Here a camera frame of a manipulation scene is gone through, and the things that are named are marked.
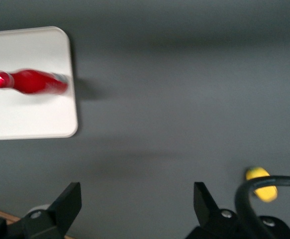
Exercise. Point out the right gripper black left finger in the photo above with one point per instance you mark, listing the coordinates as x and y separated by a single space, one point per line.
60 214

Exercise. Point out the cream rectangular tray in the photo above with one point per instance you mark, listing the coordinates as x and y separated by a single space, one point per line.
23 117

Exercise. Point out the red coke bottle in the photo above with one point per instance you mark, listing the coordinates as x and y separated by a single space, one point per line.
30 82

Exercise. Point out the yellow lemon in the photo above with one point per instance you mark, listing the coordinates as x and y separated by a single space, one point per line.
266 195

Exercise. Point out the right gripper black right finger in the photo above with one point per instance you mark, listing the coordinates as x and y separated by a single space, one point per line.
207 219

